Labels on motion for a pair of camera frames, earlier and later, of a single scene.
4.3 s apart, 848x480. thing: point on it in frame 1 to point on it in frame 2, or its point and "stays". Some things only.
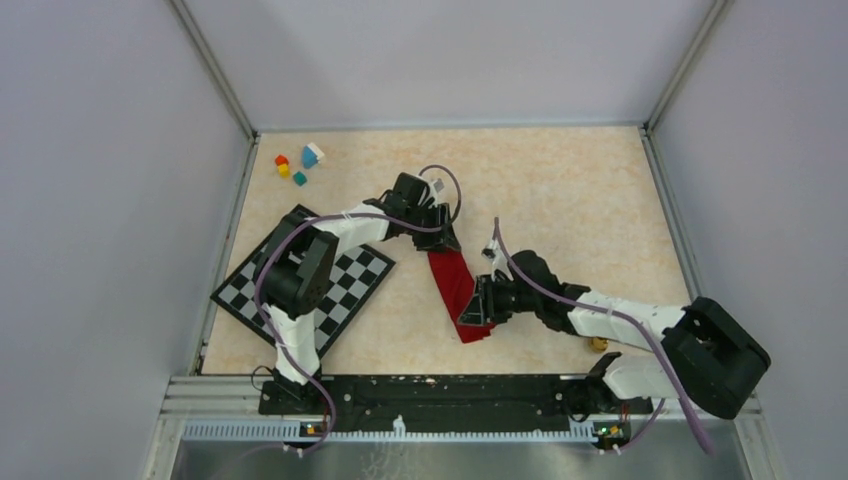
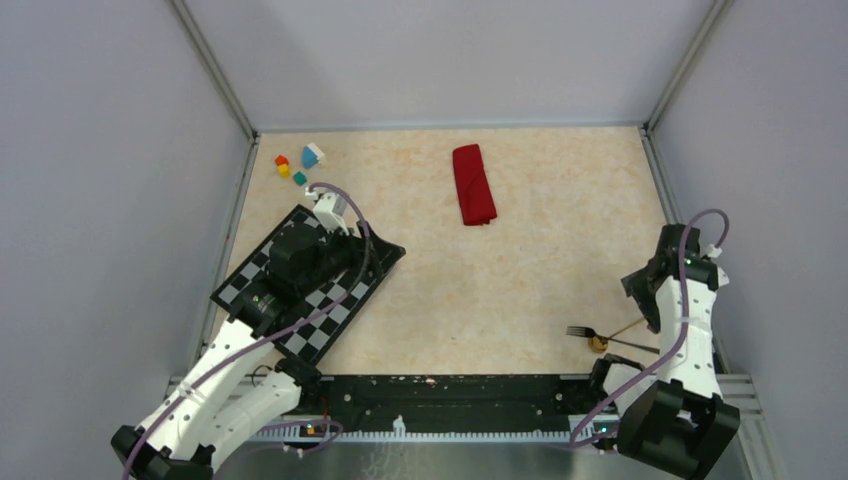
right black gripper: [483, 307] to [635, 285]
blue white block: [311, 155] stays
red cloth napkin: [456, 286] to [474, 192]
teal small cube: [299, 178] stays
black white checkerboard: [302, 271] stays
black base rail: [440, 403] stays
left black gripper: [448, 239] to [384, 254]
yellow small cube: [284, 171] stays
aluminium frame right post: [718, 14] stays
